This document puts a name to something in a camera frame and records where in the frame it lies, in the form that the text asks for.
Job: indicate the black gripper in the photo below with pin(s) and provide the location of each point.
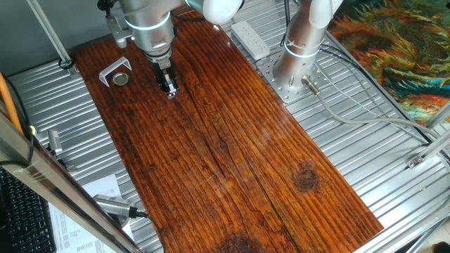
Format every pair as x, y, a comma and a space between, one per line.
162, 70

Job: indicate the small round steel plate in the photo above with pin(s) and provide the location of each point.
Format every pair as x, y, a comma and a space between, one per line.
120, 79

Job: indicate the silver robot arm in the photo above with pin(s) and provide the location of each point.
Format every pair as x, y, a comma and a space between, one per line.
299, 52

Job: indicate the white mesh bent rack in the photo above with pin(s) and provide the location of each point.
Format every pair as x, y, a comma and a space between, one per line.
102, 77

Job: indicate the wood grain table mat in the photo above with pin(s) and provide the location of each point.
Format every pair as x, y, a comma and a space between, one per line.
228, 158

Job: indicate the white power strip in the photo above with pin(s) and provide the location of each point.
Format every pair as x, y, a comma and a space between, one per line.
249, 38

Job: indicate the printed paper sheet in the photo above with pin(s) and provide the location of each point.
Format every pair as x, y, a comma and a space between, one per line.
102, 186

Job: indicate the metal beam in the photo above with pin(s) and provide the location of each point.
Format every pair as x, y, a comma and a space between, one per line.
52, 186

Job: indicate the orange pipe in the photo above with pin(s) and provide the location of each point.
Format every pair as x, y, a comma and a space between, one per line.
8, 102

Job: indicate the black keyboard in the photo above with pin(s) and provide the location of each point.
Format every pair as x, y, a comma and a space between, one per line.
24, 218

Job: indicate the colourful painted cloth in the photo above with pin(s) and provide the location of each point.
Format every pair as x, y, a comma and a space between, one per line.
397, 45

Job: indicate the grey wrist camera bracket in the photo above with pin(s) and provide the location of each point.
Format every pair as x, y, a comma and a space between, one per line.
117, 33

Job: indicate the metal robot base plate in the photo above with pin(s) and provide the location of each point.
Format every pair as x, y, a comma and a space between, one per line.
267, 70

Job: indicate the aluminium frame post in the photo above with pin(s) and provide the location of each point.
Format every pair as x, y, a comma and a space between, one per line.
49, 33

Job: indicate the aluminium frame strut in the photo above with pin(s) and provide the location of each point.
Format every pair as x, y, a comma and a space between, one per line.
439, 115
430, 149

